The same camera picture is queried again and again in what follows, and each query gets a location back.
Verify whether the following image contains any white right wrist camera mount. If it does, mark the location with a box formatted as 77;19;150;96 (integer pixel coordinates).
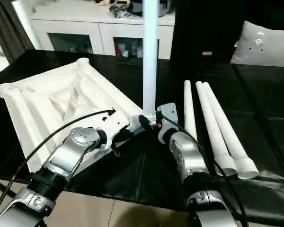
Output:
156;102;179;144

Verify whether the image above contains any black table mat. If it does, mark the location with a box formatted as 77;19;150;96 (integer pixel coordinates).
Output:
0;49;284;220

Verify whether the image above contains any white pillow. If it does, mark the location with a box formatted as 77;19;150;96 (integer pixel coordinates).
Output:
230;20;284;68

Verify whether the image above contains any white glass-door cabinet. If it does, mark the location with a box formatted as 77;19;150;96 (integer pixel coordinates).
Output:
29;0;176;60

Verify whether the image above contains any white plastic table leg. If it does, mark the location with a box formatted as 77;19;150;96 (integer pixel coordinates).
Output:
142;0;160;130
202;82;260;180
195;81;238;177
183;79;197;142

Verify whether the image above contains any white plastic table top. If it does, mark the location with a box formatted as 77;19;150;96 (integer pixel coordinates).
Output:
0;57;145;175

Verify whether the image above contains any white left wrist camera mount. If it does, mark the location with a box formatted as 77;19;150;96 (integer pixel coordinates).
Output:
100;111;130;152

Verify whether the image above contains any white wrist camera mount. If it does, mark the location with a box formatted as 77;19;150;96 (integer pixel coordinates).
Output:
156;102;179;144
100;111;130;152

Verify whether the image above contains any grey bag with black strap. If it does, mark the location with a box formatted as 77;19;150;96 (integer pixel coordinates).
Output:
130;0;171;17

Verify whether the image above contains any dark grey curtain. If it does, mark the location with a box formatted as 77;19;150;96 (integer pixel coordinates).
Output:
0;0;36;62

